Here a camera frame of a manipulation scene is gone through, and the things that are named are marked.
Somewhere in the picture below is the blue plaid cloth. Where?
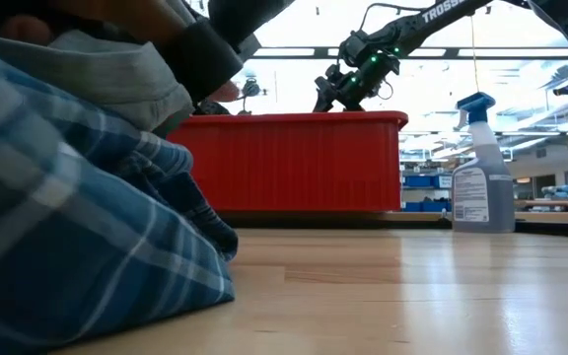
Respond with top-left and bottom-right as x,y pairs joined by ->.
0,42 -> 240,355

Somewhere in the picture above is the black overhead beam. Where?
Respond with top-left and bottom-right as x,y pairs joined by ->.
247,45 -> 568,61

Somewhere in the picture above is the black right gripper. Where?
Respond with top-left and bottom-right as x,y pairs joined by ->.
312,51 -> 390,114

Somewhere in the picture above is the round black fixture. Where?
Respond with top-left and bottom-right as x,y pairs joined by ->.
241,77 -> 264,99

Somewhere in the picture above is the wooden background table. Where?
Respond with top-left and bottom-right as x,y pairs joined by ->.
513,198 -> 568,212

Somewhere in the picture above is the spray bottle with blue nozzle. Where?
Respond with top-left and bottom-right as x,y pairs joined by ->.
451,92 -> 516,234

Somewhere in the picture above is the person's forearm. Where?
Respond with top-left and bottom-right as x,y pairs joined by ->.
158,0 -> 296,106

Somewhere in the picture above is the black aluminium frame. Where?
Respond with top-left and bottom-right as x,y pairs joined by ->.
224,219 -> 568,242

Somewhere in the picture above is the grey cloth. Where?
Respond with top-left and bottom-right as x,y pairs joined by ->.
0,28 -> 195,133

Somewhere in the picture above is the red plastic bin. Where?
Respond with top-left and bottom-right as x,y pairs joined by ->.
166,110 -> 409,213

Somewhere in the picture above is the person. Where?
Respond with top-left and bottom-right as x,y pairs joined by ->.
192,80 -> 242,117

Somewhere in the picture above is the person's hand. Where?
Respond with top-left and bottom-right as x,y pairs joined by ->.
0,0 -> 189,48

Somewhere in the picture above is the yellow hanging cable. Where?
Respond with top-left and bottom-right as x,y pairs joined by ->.
468,14 -> 480,95

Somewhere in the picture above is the blue storage bin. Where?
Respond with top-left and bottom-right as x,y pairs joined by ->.
405,175 -> 453,189
404,200 -> 452,213

